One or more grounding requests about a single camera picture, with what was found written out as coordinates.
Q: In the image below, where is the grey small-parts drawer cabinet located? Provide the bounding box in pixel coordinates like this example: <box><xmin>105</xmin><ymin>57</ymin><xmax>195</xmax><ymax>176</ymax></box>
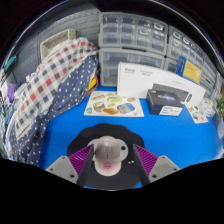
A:
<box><xmin>98</xmin><ymin>47</ymin><xmax>166</xmax><ymax>88</ymax></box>
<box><xmin>98</xmin><ymin>12</ymin><xmax>169</xmax><ymax>56</ymax></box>
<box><xmin>163</xmin><ymin>57</ymin><xmax>181</xmax><ymax>74</ymax></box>
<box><xmin>167</xmin><ymin>25</ymin><xmax>210</xmax><ymax>69</ymax></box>

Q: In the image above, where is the food picture sticker sheet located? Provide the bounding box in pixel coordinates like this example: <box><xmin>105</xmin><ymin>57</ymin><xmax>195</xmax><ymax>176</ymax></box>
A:
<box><xmin>83</xmin><ymin>90</ymin><xmax>145</xmax><ymax>118</ymax></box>

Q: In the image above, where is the beige wicker basket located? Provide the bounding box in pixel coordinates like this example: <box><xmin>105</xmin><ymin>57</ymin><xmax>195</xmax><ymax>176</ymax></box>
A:
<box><xmin>39</xmin><ymin>28</ymin><xmax>78</xmax><ymax>62</ymax></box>

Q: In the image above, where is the black flower-shaped mouse pad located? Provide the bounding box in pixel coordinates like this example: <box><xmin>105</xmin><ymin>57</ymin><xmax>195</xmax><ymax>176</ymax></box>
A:
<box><xmin>66</xmin><ymin>122</ymin><xmax>145</xmax><ymax>188</ymax></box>

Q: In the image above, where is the yellow and blue box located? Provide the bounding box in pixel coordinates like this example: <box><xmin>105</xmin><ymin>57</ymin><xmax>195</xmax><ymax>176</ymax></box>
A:
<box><xmin>175</xmin><ymin>55</ymin><xmax>203</xmax><ymax>85</ymax></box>

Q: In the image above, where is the beige computer mouse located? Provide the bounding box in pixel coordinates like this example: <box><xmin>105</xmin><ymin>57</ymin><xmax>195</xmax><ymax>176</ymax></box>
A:
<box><xmin>93</xmin><ymin>135</ymin><xmax>123</xmax><ymax>176</ymax></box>

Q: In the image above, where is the small black product box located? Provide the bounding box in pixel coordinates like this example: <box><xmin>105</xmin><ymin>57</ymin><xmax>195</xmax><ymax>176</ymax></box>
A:
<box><xmin>145</xmin><ymin>88</ymin><xmax>184</xmax><ymax>117</ymax></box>

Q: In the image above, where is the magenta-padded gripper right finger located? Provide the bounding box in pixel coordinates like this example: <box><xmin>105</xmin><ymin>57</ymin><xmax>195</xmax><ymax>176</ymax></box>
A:
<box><xmin>132</xmin><ymin>144</ymin><xmax>182</xmax><ymax>186</ymax></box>

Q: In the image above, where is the red blue checked cloth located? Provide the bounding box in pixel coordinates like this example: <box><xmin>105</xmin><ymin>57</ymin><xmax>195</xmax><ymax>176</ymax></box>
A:
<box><xmin>14</xmin><ymin>37</ymin><xmax>100</xmax><ymax>141</ymax></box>

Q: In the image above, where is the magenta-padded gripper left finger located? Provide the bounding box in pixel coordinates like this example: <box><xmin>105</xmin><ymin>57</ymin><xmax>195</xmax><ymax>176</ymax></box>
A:
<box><xmin>45</xmin><ymin>144</ymin><xmax>95</xmax><ymax>187</ymax></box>

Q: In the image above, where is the white keyboard packaging box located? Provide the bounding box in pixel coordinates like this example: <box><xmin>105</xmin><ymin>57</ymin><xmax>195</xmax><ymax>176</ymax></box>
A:
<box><xmin>116</xmin><ymin>61</ymin><xmax>207</xmax><ymax>108</ymax></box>

